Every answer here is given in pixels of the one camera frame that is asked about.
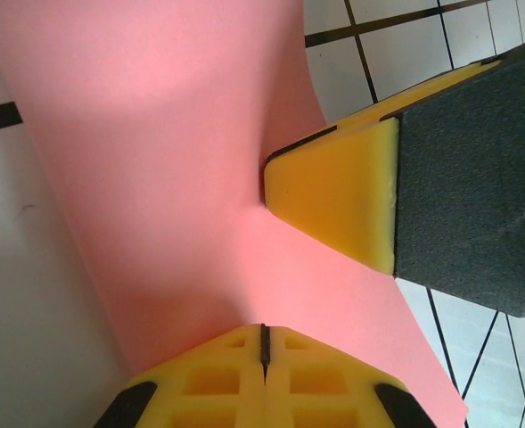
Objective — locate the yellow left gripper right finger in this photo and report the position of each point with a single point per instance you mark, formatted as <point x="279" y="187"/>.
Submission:
<point x="306" y="401"/>

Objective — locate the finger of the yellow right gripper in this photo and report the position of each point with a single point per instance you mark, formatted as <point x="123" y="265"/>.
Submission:
<point x="422" y="96"/>
<point x="342" y="191"/>

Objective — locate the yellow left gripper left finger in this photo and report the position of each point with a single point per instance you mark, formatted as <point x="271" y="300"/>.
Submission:
<point x="226" y="401"/>

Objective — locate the pink paper sheet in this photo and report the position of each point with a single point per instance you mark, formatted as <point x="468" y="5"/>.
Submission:
<point x="155" y="134"/>

